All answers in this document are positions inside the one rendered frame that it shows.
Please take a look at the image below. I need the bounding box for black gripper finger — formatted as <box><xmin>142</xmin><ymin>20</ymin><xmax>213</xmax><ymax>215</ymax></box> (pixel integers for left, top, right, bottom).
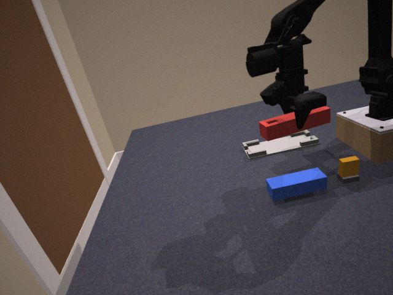
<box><xmin>278</xmin><ymin>98</ymin><xmax>294</xmax><ymax>114</ymax></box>
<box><xmin>289</xmin><ymin>105</ymin><xmax>312</xmax><ymax>129</ymax></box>

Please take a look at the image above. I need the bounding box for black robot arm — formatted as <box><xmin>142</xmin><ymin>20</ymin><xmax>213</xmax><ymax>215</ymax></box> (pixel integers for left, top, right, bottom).
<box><xmin>246</xmin><ymin>0</ymin><xmax>393</xmax><ymax>121</ymax></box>

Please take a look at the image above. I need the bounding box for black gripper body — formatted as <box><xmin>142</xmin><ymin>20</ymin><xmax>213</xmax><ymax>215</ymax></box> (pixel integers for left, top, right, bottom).
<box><xmin>276</xmin><ymin>66</ymin><xmax>327</xmax><ymax>111</ymax></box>

